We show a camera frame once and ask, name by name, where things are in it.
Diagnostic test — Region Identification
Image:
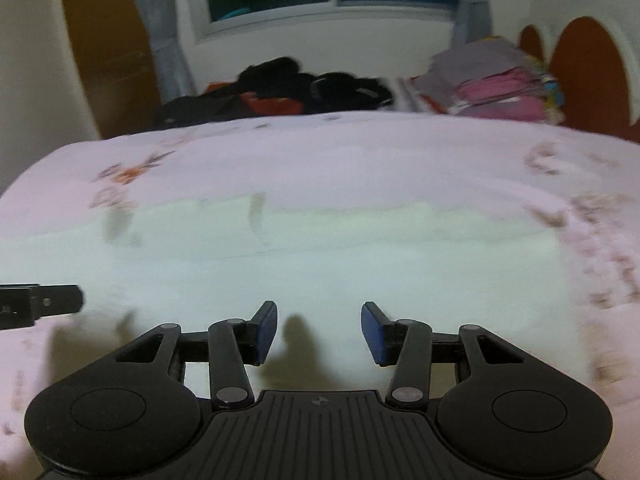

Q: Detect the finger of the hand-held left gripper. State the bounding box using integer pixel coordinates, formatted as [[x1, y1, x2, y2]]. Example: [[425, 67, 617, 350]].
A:
[[36, 283, 84, 318]]

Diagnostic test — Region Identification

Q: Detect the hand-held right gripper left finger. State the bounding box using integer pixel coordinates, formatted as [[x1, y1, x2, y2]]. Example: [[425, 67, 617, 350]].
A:
[[107, 301, 279, 409]]

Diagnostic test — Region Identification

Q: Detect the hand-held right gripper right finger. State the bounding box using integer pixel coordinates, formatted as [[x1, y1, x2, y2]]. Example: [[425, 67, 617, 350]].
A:
[[360, 301, 527, 407]]

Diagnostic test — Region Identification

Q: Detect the white knit cloth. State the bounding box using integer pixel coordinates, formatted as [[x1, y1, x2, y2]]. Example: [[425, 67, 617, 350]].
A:
[[0, 195, 577, 401]]

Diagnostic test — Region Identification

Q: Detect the pile of black clothes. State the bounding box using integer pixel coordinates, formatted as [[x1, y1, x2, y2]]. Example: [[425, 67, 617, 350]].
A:
[[152, 56, 396, 128]]

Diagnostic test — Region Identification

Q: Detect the stack of folded clothes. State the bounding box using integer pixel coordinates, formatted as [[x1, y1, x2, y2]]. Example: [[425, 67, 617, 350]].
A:
[[417, 35, 568, 126]]

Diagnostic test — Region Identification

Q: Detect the pink floral bed sheet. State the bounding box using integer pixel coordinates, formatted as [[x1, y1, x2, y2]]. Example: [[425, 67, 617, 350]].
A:
[[0, 110, 640, 480]]

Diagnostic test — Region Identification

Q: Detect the red cloth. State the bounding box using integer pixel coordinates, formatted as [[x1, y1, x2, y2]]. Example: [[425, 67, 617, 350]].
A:
[[239, 91, 307, 117]]

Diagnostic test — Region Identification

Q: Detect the brown wooden wardrobe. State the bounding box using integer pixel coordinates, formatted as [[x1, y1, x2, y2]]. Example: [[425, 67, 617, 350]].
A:
[[59, 0, 162, 139]]

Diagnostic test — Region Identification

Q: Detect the grey curtain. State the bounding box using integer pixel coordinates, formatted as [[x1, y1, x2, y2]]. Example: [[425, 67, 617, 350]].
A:
[[447, 0, 500, 47], [125, 0, 197, 100]]

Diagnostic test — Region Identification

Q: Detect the white and brown headboard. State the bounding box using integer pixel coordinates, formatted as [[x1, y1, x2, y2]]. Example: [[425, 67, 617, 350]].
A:
[[517, 15, 640, 145]]

